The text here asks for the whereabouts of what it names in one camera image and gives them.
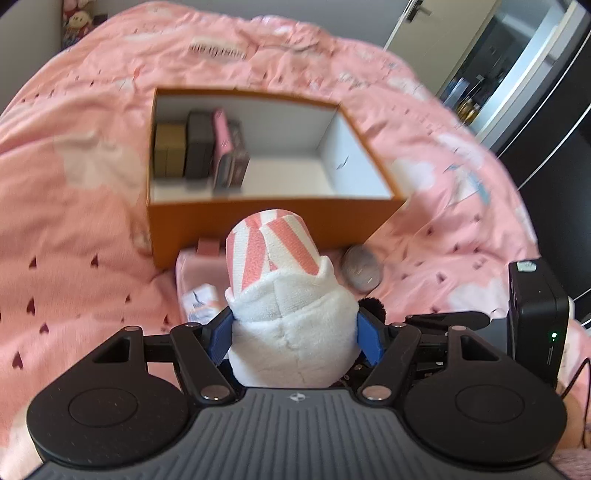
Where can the dark printed box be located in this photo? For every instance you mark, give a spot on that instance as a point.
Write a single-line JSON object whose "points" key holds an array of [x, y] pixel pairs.
{"points": [[235, 157]]}

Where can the clear tube of plush toys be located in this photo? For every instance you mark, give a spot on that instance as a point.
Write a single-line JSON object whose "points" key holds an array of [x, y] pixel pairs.
{"points": [[76, 21]]}

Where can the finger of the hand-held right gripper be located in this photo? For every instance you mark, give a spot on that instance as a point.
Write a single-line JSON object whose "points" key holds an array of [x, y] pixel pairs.
{"points": [[452, 320]]}

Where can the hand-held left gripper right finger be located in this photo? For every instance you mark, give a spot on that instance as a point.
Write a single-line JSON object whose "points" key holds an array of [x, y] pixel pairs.
{"points": [[370, 337]]}

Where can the round glitter disc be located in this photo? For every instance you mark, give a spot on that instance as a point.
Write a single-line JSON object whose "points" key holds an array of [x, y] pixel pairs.
{"points": [[360, 267]]}

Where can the orange cardboard box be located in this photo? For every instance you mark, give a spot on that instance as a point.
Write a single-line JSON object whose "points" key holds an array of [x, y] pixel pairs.
{"points": [[277, 221]]}

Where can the white door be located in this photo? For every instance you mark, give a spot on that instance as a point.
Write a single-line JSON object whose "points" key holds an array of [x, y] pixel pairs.
{"points": [[438, 41]]}

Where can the black wardrobe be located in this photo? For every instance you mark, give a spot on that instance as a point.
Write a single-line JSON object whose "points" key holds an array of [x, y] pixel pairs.
{"points": [[554, 161]]}

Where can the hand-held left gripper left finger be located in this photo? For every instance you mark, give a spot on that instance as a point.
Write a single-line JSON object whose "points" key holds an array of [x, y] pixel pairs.
{"points": [[220, 333]]}

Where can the pink box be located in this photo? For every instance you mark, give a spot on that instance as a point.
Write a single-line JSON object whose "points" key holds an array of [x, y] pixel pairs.
{"points": [[222, 138]]}

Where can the dark grey box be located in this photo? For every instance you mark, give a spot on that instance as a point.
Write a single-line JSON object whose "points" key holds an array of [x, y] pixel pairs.
{"points": [[199, 143]]}

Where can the gold box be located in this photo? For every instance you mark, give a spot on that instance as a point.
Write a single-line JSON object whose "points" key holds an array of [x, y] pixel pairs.
{"points": [[168, 147]]}

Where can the white cream tube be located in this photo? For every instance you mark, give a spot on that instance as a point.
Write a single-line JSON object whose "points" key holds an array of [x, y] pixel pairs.
{"points": [[201, 304]]}

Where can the pink fabric pouch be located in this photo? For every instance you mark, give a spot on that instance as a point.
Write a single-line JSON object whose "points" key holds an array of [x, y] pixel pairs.
{"points": [[198, 272]]}

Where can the white pink striped plush toy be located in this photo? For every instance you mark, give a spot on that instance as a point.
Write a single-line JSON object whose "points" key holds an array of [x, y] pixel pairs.
{"points": [[286, 295]]}

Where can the pink printed blanket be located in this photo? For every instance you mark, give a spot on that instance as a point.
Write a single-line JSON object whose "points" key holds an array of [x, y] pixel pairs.
{"points": [[69, 207]]}

